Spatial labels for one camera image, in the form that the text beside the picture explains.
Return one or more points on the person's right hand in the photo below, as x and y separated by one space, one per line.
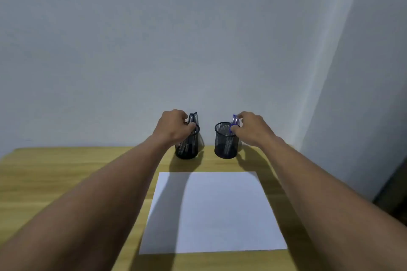
254 131

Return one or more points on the person's left hand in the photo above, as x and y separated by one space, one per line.
173 128

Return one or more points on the black mesh pen cup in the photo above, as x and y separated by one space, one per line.
221 148
192 152

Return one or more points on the person's right forearm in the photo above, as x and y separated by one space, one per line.
318 204

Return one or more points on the person's left forearm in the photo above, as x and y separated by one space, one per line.
95 201

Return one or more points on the white paper sheet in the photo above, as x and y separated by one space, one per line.
216 216

